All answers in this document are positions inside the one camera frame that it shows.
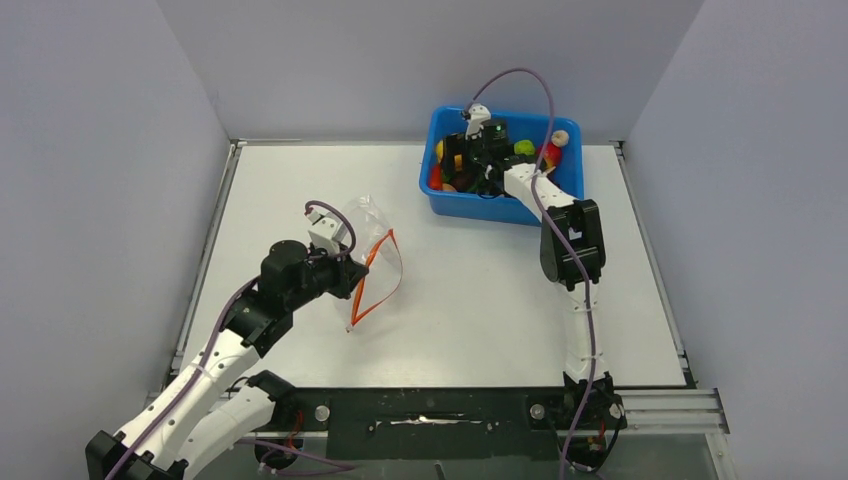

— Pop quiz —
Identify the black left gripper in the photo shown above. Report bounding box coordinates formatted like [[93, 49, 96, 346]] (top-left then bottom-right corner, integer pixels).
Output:
[[286, 240, 369, 311]]

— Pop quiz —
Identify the clear zip top bag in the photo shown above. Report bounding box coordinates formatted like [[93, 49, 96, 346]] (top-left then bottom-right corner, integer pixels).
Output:
[[336, 195, 404, 333]]

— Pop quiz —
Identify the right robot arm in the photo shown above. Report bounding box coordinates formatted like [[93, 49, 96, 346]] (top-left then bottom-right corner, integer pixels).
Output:
[[429, 107, 626, 472]]

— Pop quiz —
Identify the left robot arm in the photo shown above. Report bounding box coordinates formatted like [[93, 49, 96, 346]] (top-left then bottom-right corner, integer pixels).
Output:
[[85, 240, 369, 479]]

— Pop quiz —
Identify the purple toy onion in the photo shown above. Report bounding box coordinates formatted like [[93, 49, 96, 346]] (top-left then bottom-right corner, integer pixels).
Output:
[[449, 172, 474, 193]]

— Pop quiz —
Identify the red toy chili pepper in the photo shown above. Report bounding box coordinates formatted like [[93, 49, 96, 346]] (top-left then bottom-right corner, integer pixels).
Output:
[[427, 164, 443, 191]]

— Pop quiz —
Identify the blue plastic bin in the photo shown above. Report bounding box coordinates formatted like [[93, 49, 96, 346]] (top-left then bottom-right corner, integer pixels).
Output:
[[419, 105, 585, 226]]

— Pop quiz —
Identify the green toy lime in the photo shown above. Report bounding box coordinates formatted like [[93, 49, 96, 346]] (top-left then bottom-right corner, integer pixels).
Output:
[[513, 139, 536, 156]]

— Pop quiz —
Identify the red toy apple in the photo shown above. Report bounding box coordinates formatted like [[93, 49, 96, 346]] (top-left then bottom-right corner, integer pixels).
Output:
[[538, 143, 563, 172]]

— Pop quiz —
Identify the white toy garlic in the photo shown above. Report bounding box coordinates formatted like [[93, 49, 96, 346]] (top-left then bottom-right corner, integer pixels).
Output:
[[550, 130, 570, 149]]

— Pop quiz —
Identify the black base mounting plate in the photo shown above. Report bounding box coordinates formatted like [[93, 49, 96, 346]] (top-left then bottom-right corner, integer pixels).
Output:
[[211, 370, 631, 465]]

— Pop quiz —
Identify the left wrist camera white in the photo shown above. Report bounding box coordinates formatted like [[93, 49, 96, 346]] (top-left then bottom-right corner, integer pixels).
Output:
[[306, 210, 349, 255]]

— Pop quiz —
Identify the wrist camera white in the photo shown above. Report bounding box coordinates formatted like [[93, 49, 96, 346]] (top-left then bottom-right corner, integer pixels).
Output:
[[306, 210, 349, 255], [461, 103, 492, 140]]

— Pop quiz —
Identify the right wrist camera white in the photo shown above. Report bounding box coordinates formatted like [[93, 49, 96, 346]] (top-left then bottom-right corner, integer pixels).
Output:
[[461, 103, 492, 140]]

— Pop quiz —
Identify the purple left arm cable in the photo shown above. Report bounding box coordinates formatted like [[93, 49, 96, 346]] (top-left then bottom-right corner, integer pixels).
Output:
[[102, 199, 359, 480]]

